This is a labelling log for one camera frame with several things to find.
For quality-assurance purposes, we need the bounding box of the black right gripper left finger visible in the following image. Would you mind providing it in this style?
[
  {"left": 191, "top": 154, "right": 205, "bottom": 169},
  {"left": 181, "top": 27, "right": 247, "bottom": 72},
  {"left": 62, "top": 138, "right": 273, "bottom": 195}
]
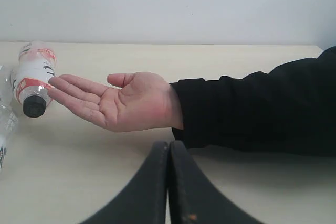
[{"left": 83, "top": 142, "right": 169, "bottom": 224}]

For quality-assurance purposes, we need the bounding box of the clear Suntory bottle white label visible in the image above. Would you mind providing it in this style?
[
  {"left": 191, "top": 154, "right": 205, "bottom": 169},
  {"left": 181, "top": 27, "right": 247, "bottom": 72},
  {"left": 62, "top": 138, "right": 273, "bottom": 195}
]
[{"left": 1, "top": 65, "right": 18, "bottom": 170}]

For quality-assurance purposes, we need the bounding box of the peach label bottle black cap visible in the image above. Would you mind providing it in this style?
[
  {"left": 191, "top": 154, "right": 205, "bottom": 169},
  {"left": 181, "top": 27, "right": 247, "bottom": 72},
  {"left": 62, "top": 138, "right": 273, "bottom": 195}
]
[{"left": 11, "top": 41, "right": 56, "bottom": 118}]

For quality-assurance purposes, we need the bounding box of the black sleeved forearm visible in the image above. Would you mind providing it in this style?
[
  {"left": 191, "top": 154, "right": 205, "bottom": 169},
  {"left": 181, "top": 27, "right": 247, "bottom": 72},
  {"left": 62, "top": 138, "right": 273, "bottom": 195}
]
[{"left": 172, "top": 47, "right": 335, "bottom": 156}]

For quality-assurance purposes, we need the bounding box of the open receiving human hand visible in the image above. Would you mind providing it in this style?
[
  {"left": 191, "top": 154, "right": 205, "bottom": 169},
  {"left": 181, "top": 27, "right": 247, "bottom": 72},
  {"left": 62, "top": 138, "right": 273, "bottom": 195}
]
[{"left": 48, "top": 72, "right": 183, "bottom": 132}]

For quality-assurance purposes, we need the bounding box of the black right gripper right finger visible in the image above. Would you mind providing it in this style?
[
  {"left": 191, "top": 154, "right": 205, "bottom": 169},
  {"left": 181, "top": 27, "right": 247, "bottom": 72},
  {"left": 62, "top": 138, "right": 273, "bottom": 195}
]
[{"left": 168, "top": 141, "right": 260, "bottom": 224}]

